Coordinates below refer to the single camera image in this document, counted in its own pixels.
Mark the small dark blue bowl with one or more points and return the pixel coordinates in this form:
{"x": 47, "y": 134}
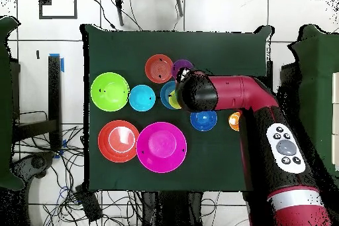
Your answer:
{"x": 204, "y": 124}

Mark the green covered side table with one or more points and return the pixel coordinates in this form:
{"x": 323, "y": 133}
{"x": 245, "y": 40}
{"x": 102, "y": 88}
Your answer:
{"x": 4, "y": 104}
{"x": 315, "y": 77}

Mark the dark green table cloth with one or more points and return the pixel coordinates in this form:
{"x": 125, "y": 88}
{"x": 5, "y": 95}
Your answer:
{"x": 225, "y": 51}

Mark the yellow plastic cup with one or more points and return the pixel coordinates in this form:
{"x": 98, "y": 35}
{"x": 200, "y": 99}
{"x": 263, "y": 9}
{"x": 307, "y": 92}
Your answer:
{"x": 173, "y": 101}

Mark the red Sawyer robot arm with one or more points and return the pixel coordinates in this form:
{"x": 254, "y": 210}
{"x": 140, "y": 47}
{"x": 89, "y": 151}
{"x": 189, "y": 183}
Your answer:
{"x": 243, "y": 90}

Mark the small cyan bowl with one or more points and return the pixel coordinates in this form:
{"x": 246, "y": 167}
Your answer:
{"x": 140, "y": 100}

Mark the blue tape strip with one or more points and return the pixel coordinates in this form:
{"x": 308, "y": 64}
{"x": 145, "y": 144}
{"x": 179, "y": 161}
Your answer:
{"x": 62, "y": 64}

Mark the large pink bowl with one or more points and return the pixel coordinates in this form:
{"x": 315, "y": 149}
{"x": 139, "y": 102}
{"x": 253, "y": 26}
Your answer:
{"x": 161, "y": 143}

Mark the black power strip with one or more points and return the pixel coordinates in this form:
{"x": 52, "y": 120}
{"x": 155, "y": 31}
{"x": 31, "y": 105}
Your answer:
{"x": 90, "y": 206}

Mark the purple plastic cup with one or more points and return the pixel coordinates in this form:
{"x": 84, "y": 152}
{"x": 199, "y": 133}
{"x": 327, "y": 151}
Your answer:
{"x": 182, "y": 64}

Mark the large lime green bowl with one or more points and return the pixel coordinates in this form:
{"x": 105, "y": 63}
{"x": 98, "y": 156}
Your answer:
{"x": 110, "y": 97}

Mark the orange plastic cup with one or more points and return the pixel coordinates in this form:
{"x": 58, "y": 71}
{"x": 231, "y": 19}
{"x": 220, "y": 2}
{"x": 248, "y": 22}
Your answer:
{"x": 233, "y": 122}

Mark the grey chair base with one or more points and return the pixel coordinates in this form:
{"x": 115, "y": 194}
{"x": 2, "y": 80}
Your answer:
{"x": 37, "y": 162}

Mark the small orange bowl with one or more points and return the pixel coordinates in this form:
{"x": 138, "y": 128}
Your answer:
{"x": 156, "y": 64}

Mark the large red-orange bowl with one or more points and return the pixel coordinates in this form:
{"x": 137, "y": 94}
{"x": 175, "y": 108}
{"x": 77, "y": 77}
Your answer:
{"x": 106, "y": 143}

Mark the medium blue bowl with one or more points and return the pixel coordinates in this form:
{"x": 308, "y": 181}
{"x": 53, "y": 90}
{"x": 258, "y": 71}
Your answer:
{"x": 164, "y": 96}

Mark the black metal stand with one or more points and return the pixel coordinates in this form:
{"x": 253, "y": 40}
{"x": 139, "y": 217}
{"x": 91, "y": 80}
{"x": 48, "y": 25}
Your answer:
{"x": 54, "y": 90}

